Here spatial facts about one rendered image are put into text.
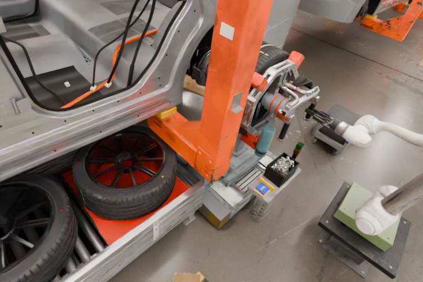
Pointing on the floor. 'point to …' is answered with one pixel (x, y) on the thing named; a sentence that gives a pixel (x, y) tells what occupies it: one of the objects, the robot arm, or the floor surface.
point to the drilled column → (260, 209)
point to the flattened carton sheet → (193, 85)
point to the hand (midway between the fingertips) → (311, 111)
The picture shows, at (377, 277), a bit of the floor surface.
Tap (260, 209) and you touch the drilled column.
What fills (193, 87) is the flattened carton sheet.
